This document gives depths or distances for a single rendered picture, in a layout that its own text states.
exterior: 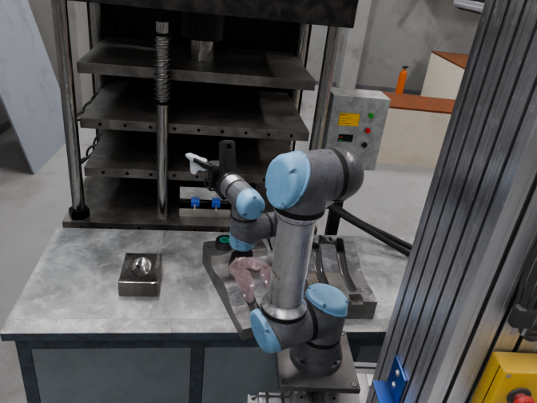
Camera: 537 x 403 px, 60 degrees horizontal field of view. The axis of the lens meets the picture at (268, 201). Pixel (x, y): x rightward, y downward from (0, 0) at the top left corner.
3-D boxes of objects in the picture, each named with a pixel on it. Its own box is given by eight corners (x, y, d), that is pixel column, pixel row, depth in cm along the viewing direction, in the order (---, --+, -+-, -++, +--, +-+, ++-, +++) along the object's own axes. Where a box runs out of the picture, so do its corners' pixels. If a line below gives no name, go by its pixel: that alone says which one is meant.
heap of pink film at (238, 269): (285, 296, 184) (288, 281, 180) (244, 305, 177) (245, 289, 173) (260, 259, 205) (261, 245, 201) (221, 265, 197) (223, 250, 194)
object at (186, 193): (230, 217, 249) (232, 189, 241) (179, 216, 245) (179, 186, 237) (226, 177, 292) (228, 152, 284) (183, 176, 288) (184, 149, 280)
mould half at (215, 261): (304, 325, 179) (308, 303, 174) (241, 341, 168) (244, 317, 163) (255, 253, 218) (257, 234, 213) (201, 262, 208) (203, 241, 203)
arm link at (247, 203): (240, 225, 125) (242, 197, 121) (224, 207, 134) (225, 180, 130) (265, 221, 129) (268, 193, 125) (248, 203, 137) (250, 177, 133)
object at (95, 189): (316, 238, 251) (317, 229, 248) (63, 231, 231) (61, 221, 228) (291, 173, 324) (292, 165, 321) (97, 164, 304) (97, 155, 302)
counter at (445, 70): (459, 102, 879) (474, 54, 838) (531, 151, 659) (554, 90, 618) (419, 98, 872) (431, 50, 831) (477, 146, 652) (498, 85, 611)
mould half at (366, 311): (372, 319, 186) (379, 293, 180) (310, 319, 182) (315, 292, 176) (341, 249, 230) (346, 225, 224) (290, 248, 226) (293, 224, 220)
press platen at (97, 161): (301, 185, 246) (302, 177, 243) (84, 176, 229) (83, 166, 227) (281, 137, 310) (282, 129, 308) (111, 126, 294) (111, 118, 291)
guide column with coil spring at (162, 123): (167, 271, 256) (168, 22, 196) (157, 271, 255) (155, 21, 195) (168, 265, 261) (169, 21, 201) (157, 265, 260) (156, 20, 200)
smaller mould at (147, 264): (157, 296, 185) (157, 282, 182) (118, 296, 183) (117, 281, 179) (161, 266, 202) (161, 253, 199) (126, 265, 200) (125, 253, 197)
